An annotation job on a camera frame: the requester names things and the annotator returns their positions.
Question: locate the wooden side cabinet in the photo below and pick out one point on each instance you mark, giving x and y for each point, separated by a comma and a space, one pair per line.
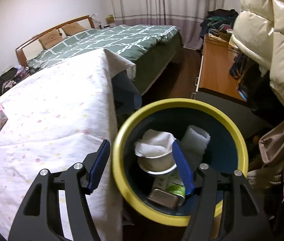
214, 78

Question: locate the brown pillow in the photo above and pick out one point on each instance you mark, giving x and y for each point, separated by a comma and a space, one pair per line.
50, 39
73, 28

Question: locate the wooden bed headboard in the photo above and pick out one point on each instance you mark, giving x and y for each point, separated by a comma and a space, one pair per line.
22, 59

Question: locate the cream puffer jacket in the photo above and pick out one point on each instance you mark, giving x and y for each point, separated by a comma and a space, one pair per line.
259, 33

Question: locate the left brown pillow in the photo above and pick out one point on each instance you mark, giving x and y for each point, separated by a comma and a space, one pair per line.
50, 39

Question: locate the white paper cup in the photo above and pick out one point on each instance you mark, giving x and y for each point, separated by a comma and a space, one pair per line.
159, 165

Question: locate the clothes pile on cabinet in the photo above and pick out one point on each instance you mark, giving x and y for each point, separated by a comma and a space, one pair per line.
218, 20

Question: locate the white bubble foam sheet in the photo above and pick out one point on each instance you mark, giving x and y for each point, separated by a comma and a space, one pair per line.
194, 144

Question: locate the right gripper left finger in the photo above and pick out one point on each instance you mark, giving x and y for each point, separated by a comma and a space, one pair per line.
38, 216

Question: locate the right brown pillow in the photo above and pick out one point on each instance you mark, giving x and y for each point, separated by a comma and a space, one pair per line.
73, 28

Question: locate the green plaid duvet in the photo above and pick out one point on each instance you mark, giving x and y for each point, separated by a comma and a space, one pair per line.
130, 42

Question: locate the dark clothes on nightstand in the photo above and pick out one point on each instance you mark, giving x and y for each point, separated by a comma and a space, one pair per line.
12, 77

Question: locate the green plastic bag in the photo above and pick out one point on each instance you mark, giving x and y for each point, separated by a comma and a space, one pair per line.
171, 183

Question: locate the white paper towel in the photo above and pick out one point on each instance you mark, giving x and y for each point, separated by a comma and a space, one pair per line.
154, 144

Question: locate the yellow rimmed trash bin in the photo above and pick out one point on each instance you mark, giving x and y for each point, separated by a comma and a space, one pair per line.
225, 153

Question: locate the white dotted table cloth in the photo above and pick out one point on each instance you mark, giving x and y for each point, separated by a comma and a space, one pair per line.
55, 117

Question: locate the pink white curtain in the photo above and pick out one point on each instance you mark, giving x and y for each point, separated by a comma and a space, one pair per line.
187, 15

